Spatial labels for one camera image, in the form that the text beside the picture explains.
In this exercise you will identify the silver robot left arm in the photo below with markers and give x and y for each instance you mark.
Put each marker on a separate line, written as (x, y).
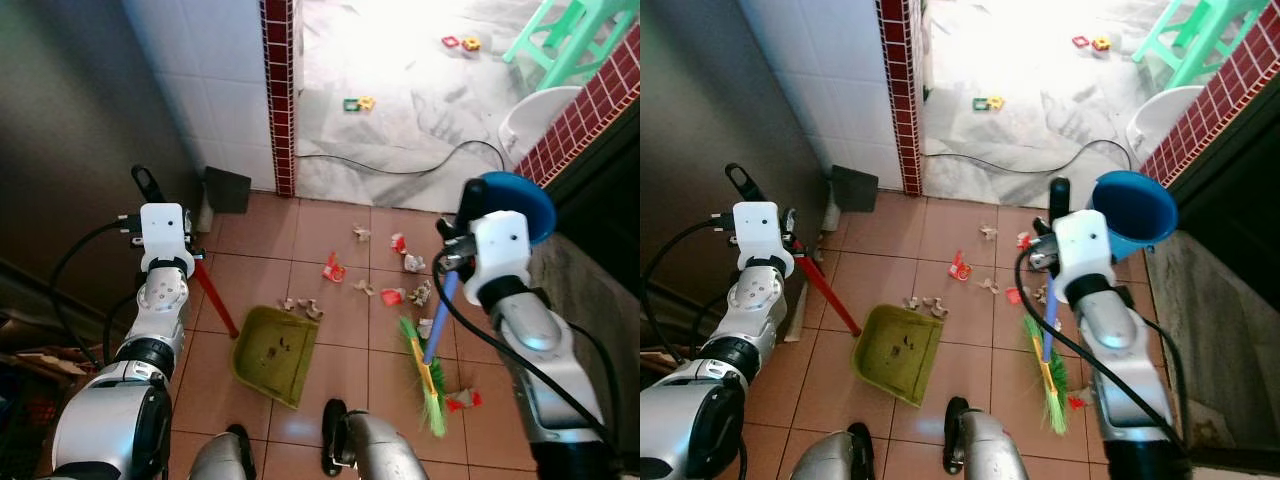
(110, 420)
(700, 420)

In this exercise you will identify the red and white wrapper scrap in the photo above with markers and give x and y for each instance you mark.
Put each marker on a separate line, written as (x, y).
(1023, 240)
(398, 243)

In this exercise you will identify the white crumpled paper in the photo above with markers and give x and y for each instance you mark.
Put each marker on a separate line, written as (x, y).
(420, 293)
(414, 263)
(1042, 293)

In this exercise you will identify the dark grey square block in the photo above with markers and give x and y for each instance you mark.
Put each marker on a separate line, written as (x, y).
(228, 190)

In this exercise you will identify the red plastic scrap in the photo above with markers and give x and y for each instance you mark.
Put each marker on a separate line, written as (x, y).
(392, 296)
(465, 400)
(1015, 295)
(1075, 402)

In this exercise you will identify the blue plastic bucket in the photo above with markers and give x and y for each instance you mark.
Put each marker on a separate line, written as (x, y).
(525, 205)
(1135, 210)

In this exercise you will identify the beige paper scrap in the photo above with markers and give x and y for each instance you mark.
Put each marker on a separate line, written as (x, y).
(988, 232)
(925, 303)
(363, 287)
(300, 305)
(360, 234)
(988, 285)

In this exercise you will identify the white paper scrap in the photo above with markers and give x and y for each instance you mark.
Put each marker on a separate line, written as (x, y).
(425, 327)

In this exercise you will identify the red wrapper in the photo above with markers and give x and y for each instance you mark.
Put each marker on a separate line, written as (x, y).
(333, 268)
(958, 266)

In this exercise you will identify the white plastic basin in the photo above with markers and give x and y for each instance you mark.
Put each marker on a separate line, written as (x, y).
(1150, 120)
(520, 125)

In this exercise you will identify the green and yellow toy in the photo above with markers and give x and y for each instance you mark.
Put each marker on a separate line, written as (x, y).
(988, 103)
(358, 103)

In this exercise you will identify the stainless steel refrigerator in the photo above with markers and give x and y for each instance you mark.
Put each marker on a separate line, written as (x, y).
(80, 120)
(720, 110)

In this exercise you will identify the red tiled concrete counter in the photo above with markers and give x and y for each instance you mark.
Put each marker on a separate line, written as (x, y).
(1220, 110)
(590, 110)

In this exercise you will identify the mint green plastic stool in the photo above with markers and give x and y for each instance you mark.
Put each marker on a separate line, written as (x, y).
(1150, 47)
(520, 47)

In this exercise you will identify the silver robot right leg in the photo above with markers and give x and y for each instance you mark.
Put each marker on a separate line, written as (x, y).
(990, 450)
(385, 450)

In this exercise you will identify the silver robot leg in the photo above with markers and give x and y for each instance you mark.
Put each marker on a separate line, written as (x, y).
(385, 450)
(990, 450)
(220, 462)
(835, 460)

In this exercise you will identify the silver robot left leg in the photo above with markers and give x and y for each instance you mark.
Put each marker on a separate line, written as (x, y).
(835, 460)
(220, 462)

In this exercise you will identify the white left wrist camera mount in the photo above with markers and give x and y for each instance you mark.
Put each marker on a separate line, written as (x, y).
(760, 235)
(165, 235)

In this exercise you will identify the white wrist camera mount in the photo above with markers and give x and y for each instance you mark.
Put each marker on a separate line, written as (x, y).
(760, 235)
(165, 235)
(1082, 250)
(500, 250)

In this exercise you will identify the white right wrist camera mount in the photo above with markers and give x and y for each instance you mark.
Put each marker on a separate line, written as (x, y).
(1082, 250)
(500, 250)

